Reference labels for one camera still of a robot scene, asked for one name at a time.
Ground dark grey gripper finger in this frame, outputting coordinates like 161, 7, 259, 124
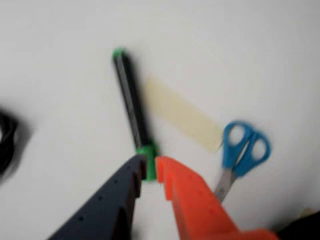
46, 154, 147, 240

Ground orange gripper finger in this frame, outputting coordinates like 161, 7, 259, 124
155, 155, 281, 240

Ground green capped black marker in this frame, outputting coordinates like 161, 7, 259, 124
111, 47, 161, 183

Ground long beige masking tape strip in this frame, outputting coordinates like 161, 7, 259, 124
144, 75, 224, 154

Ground blue handled scissors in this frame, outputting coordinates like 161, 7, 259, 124
213, 120, 273, 204

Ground black coiled usb cable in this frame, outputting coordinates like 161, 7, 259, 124
0, 109, 19, 176

